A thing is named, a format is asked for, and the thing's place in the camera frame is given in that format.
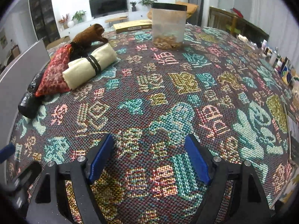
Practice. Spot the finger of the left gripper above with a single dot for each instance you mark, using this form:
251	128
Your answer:
7	152

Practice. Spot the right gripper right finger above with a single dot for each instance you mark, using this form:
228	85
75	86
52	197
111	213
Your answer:
247	204

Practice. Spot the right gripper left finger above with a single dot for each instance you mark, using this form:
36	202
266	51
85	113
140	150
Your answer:
49	202

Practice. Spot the red patterned fabric pouch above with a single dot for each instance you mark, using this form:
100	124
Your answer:
53	81

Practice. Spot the cream cloth bundle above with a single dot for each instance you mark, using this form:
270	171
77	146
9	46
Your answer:
82	70

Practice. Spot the black plastic bag roll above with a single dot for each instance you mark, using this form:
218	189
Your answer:
29	104

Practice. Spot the colourful woven tablecloth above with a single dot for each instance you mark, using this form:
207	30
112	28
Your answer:
215	87

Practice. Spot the black fuzzy cloth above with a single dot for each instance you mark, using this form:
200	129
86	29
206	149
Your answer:
78	51

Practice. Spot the dark bookshelf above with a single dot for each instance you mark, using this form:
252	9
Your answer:
43	19

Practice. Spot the white tv cabinet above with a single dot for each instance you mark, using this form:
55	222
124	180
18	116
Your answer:
73	31

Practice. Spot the brown knitted cloth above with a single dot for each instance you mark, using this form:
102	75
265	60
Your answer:
90	35

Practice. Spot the red flower vase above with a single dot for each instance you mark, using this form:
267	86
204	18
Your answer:
63	21

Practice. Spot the flat cardboard box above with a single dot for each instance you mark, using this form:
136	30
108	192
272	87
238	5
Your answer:
132	26

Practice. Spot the dark wooden side cabinet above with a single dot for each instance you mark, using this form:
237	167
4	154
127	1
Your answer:
235	25

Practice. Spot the green potted plant left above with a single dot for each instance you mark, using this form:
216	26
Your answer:
78	16

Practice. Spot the green potted plant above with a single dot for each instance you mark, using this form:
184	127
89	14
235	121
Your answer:
78	16
147	4

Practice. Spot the small wooden bench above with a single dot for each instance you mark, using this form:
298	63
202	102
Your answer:
112	21

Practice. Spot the clear plastic jar black lid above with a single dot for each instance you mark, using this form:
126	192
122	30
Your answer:
168	25

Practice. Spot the black television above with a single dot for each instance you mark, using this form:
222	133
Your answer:
104	7

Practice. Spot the small dark potted plant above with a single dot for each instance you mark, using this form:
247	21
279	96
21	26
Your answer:
133	6

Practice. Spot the green potted plant right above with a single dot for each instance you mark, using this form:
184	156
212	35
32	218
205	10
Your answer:
147	4

